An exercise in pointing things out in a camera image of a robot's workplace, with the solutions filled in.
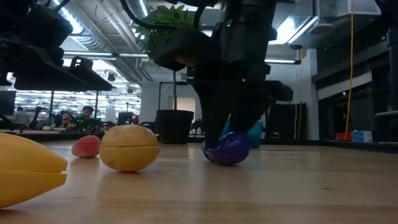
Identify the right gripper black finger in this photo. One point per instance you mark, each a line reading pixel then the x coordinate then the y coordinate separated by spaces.
pixel 214 112
pixel 248 105

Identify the tan toy potato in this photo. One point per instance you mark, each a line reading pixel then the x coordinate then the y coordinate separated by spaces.
pixel 129 149

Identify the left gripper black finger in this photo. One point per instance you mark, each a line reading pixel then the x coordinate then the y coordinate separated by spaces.
pixel 93 77
pixel 56 81

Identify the pink toy peach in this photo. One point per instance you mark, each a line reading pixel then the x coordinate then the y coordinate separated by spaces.
pixel 85 147

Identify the purple toy eggplant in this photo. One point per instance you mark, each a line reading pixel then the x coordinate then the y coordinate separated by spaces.
pixel 230 152

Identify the person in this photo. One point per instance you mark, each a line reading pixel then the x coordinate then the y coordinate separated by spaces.
pixel 84 123
pixel 21 118

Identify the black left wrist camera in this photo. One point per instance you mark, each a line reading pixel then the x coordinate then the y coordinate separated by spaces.
pixel 54 31

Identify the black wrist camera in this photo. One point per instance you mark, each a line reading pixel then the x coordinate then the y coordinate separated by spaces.
pixel 54 31
pixel 183 46

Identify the blue and white box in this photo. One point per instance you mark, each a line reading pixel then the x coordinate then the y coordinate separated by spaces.
pixel 362 137

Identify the black background robot arm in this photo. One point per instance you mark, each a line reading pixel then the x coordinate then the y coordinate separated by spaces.
pixel 197 126

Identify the black upright panel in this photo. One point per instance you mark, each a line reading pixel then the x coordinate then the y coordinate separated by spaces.
pixel 289 121

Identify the green potted plant black pot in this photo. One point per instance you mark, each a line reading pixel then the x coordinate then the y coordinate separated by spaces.
pixel 174 127

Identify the yellow toy banana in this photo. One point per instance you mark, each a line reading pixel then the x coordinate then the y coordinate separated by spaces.
pixel 28 174

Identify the black metal stand frame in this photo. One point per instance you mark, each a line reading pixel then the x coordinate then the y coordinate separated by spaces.
pixel 168 82
pixel 51 109

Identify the dark computer monitor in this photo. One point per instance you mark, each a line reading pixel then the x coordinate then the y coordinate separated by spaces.
pixel 7 104

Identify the blue plastic tupperware container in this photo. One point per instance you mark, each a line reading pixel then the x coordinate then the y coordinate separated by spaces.
pixel 256 133

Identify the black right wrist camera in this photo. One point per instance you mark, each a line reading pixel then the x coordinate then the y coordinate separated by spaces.
pixel 183 46

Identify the red box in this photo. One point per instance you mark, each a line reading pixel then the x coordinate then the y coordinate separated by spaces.
pixel 343 136

